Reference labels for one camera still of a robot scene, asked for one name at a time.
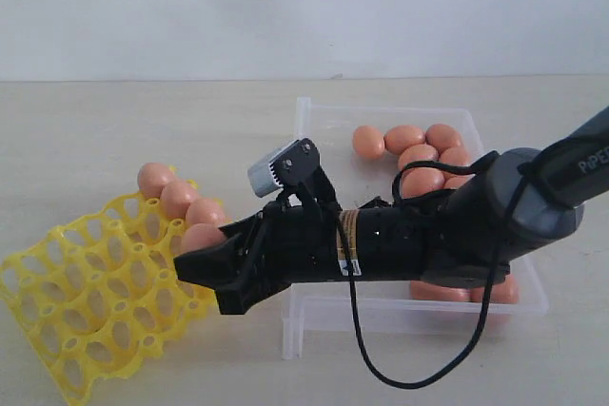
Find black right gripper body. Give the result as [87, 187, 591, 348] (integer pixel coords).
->
[232, 206, 343, 301]

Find brown egg packed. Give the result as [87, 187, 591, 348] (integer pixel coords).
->
[137, 163, 176, 200]
[180, 223, 226, 254]
[160, 180, 200, 220]
[186, 198, 226, 226]

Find yellow plastic egg tray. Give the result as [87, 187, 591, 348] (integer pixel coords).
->
[1, 192, 216, 405]

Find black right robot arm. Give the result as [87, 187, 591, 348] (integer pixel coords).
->
[174, 111, 608, 315]

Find clear plastic bin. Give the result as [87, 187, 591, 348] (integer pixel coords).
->
[280, 96, 551, 360]

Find brown egg under gripper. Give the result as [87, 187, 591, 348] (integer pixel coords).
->
[400, 167, 444, 199]

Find brown egg back row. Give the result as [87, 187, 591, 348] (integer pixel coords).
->
[425, 124, 463, 153]

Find black camera cable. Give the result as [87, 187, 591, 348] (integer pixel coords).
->
[337, 139, 609, 391]

